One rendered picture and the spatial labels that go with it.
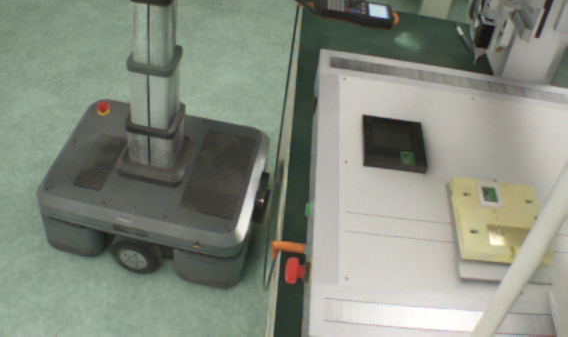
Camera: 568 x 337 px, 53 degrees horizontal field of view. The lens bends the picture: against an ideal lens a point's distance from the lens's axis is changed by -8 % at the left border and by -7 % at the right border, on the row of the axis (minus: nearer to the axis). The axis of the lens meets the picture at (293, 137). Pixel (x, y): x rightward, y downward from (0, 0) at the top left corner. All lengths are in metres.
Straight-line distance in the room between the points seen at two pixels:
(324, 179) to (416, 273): 0.23
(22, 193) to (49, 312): 0.52
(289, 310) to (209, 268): 0.84
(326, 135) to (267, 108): 1.43
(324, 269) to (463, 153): 0.41
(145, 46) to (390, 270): 0.93
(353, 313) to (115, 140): 1.27
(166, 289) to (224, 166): 0.42
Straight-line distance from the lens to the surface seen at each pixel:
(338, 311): 0.89
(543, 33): 1.14
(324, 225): 0.98
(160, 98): 1.68
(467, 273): 0.97
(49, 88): 2.69
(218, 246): 1.73
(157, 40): 1.59
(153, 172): 1.83
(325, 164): 1.08
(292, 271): 0.94
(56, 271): 2.00
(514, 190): 1.10
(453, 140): 1.21
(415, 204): 1.06
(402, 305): 0.92
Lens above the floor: 1.58
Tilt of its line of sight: 41 degrees down
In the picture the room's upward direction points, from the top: 10 degrees clockwise
